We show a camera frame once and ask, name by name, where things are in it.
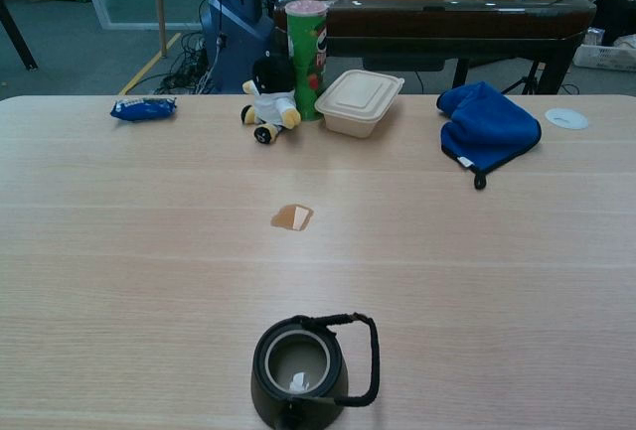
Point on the black table leg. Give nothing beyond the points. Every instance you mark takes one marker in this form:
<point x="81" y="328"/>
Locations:
<point x="20" y="42"/>

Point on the green Pringles can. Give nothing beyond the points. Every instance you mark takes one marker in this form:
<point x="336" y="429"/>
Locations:
<point x="303" y="52"/>

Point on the blue machine base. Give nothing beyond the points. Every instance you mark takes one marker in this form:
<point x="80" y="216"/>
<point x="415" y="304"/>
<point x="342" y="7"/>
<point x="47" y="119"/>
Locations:
<point x="238" y="13"/>

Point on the black bag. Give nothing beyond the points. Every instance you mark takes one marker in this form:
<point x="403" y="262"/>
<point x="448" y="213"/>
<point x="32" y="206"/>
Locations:
<point x="616" y="15"/>

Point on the blue cookie packet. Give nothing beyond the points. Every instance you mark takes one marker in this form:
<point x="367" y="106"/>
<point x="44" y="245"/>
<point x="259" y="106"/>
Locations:
<point x="141" y="108"/>

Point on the dark wood mahjong table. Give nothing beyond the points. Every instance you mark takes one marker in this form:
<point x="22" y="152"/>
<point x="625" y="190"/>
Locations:
<point x="447" y="23"/>

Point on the white plastic crate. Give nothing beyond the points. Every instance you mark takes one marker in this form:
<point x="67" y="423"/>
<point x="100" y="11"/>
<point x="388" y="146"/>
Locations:
<point x="603" y="57"/>

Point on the wooden pole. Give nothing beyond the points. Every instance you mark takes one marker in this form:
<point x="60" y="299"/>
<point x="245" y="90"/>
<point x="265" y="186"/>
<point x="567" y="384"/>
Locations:
<point x="160" y="13"/>

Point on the black tripod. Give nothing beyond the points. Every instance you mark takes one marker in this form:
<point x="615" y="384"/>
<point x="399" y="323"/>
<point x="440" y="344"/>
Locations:
<point x="522" y="84"/>

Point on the blue microfibre cloth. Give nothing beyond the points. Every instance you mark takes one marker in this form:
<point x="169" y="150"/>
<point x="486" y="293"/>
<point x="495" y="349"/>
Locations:
<point x="487" y="122"/>

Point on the white round grommet cover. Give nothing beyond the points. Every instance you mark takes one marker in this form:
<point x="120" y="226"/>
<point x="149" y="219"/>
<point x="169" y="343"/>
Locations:
<point x="566" y="118"/>

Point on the black white plush penguin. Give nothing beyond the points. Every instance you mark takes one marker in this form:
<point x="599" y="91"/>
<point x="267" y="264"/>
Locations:
<point x="272" y="102"/>

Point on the beige lidded takeout container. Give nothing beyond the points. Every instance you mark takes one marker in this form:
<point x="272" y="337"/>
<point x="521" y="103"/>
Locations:
<point x="358" y="102"/>

